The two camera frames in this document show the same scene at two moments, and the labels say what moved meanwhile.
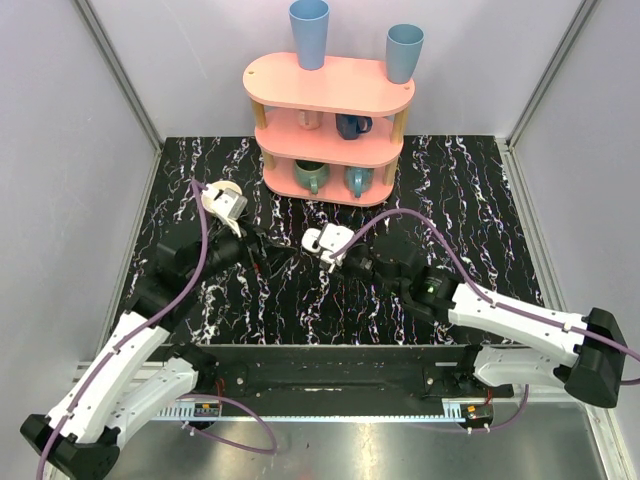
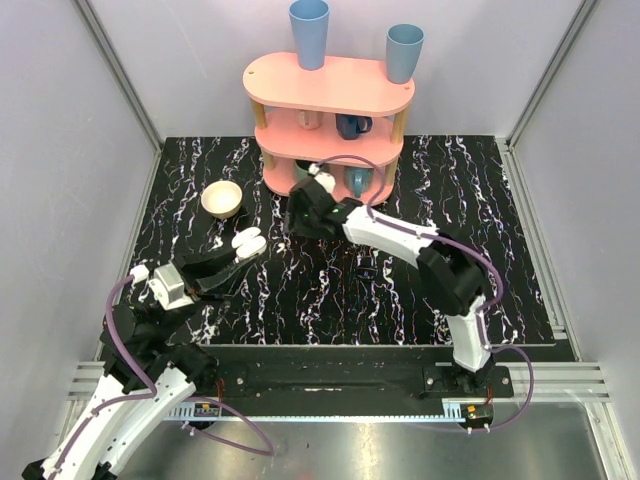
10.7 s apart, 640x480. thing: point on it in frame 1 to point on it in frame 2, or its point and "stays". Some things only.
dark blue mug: (350, 126) stays
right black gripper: (343, 265) to (298, 227)
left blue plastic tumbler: (310, 23) stays
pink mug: (310, 119) stays
